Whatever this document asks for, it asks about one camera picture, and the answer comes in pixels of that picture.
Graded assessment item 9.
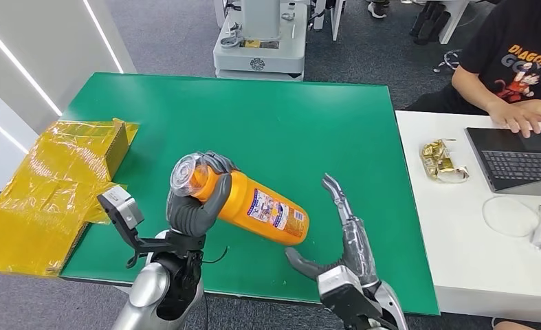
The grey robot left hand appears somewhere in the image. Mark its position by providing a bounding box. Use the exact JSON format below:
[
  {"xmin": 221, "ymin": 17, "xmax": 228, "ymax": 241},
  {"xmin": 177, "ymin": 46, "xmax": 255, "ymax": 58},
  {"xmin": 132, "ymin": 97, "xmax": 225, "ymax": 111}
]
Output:
[{"xmin": 166, "ymin": 151, "xmax": 240, "ymax": 238}]

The person's right hand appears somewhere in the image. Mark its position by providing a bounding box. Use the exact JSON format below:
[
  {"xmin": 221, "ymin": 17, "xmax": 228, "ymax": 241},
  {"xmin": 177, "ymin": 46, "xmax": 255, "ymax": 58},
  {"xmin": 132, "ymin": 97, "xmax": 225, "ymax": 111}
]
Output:
[{"xmin": 486, "ymin": 99, "xmax": 541, "ymax": 139}]

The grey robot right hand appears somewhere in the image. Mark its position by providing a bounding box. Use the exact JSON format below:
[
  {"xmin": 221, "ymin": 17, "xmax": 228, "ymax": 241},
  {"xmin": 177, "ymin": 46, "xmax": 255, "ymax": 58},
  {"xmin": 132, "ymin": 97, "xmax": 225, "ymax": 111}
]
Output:
[{"xmin": 285, "ymin": 173, "xmax": 382, "ymax": 287}]

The orange plastic bottle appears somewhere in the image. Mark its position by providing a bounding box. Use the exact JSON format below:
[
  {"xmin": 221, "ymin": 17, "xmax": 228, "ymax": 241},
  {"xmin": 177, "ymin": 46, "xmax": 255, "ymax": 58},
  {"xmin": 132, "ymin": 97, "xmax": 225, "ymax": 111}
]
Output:
[{"xmin": 170, "ymin": 153, "xmax": 311, "ymax": 247}]

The dark grey laptop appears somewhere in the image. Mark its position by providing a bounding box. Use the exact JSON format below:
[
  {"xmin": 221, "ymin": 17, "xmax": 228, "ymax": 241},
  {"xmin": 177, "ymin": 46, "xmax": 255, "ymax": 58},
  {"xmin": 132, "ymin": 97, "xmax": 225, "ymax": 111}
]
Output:
[{"xmin": 465, "ymin": 127, "xmax": 541, "ymax": 198}]

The person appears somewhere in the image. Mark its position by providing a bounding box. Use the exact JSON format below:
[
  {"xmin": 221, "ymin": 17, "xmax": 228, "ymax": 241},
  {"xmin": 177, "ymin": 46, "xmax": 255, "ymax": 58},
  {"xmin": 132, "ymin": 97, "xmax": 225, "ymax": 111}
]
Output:
[{"xmin": 406, "ymin": 0, "xmax": 541, "ymax": 139}]

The gold foil snack wrapper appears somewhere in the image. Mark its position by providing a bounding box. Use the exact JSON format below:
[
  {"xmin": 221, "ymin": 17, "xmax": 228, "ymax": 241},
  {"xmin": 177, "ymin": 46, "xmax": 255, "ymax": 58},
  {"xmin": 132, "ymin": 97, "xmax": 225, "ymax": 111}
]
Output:
[{"xmin": 419, "ymin": 138, "xmax": 470, "ymax": 184}]

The white desk panel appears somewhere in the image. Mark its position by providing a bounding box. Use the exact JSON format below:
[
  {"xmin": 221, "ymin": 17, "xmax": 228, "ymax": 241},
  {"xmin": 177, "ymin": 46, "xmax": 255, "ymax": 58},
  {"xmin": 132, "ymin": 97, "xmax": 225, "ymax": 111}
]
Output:
[{"xmin": 437, "ymin": 0, "xmax": 474, "ymax": 45}]

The green table mat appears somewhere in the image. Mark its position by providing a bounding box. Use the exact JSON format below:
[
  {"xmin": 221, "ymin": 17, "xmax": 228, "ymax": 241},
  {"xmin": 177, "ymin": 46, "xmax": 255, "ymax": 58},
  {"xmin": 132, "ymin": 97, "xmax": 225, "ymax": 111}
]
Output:
[{"xmin": 60, "ymin": 71, "xmax": 441, "ymax": 316}]

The black bag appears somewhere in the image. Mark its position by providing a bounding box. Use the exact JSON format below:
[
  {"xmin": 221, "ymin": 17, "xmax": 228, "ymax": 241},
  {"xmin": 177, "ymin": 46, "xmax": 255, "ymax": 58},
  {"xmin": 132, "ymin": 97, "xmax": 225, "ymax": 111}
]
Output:
[{"xmin": 408, "ymin": 2, "xmax": 452, "ymax": 47}]

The yellow film-wrapped cardboard box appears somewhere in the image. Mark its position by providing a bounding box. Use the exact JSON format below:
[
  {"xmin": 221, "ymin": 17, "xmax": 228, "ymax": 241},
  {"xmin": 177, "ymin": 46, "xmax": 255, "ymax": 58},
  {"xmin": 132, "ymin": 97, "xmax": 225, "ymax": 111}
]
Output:
[{"xmin": 0, "ymin": 118, "xmax": 140, "ymax": 278}]

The shoe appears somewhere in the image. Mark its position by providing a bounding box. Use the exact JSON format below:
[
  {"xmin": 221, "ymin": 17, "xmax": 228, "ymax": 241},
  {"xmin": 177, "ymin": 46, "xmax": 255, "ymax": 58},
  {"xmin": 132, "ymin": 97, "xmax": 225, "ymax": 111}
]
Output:
[{"xmin": 368, "ymin": 0, "xmax": 390, "ymax": 19}]

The white furniture leg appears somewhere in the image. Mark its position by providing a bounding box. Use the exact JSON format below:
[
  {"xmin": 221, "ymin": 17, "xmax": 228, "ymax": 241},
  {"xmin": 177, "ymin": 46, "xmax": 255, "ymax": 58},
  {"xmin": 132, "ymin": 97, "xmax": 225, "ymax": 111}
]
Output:
[{"xmin": 329, "ymin": 0, "xmax": 345, "ymax": 43}]

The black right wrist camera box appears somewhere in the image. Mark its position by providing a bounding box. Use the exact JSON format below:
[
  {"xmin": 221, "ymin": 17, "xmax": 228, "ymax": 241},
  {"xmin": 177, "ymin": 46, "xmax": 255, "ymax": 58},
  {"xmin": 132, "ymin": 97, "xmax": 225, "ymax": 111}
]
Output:
[{"xmin": 316, "ymin": 265, "xmax": 385, "ymax": 330}]

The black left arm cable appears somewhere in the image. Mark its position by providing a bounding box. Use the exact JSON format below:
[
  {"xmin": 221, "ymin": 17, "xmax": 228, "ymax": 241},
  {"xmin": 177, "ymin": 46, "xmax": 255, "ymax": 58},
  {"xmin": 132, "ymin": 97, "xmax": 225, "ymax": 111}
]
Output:
[{"xmin": 201, "ymin": 245, "xmax": 230, "ymax": 330}]

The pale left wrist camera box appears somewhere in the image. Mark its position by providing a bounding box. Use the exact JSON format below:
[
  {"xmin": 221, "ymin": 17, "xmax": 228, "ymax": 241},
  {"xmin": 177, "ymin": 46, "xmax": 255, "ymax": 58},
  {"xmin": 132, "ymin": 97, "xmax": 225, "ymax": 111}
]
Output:
[{"xmin": 97, "ymin": 184, "xmax": 175, "ymax": 270}]

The white coiled charger cable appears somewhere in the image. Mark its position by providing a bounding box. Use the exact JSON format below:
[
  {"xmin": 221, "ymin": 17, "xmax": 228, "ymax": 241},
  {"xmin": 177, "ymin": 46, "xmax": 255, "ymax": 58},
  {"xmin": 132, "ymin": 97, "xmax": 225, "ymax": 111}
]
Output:
[{"xmin": 481, "ymin": 195, "xmax": 541, "ymax": 254}]

